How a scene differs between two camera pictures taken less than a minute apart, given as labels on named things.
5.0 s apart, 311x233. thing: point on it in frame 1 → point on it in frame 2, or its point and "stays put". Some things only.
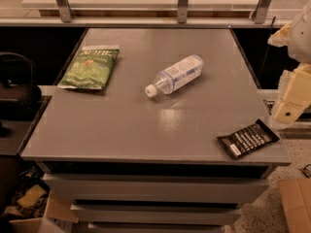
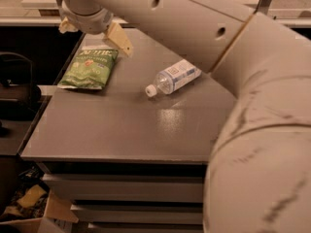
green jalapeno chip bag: (91, 68) stays put
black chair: (19, 97) stays put
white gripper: (301, 38) → (87, 23)
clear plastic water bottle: (177, 76) stays put
